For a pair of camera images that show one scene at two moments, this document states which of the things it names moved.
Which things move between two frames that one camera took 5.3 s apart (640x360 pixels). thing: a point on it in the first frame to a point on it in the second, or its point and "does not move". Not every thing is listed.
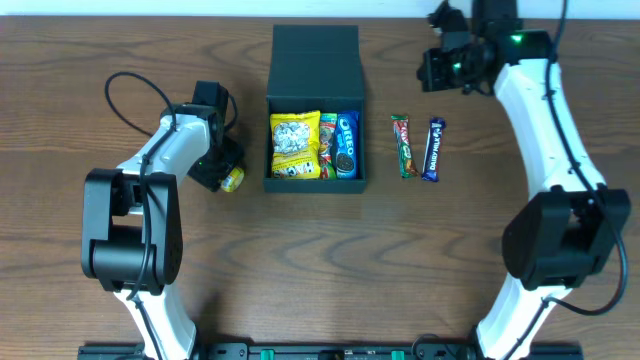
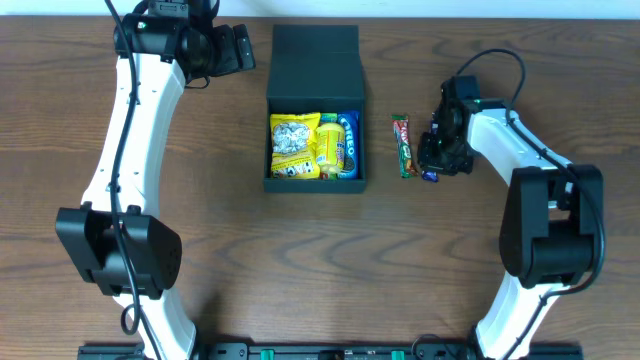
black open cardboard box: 315,67 does not move
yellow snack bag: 295,144 does not move
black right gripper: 431,67 to 445,156
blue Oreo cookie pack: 347,131 does not move
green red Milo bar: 407,165 does not move
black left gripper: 220,175 to 232,51
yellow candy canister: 232,182 to 330,146
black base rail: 331,351 does not move
